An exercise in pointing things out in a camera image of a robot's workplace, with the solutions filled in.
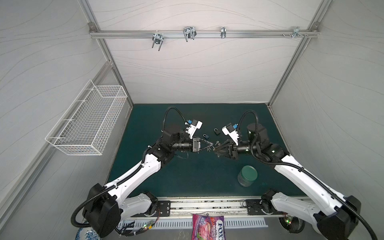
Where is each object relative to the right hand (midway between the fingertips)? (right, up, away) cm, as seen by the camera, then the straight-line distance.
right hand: (217, 146), depth 67 cm
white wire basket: (-62, +8, +1) cm, 63 cm away
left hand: (-2, +1, -2) cm, 3 cm away
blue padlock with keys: (-3, 0, +34) cm, 35 cm away
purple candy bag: (-6, -37, 0) cm, 38 cm away
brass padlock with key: (-1, -1, -2) cm, 3 cm away
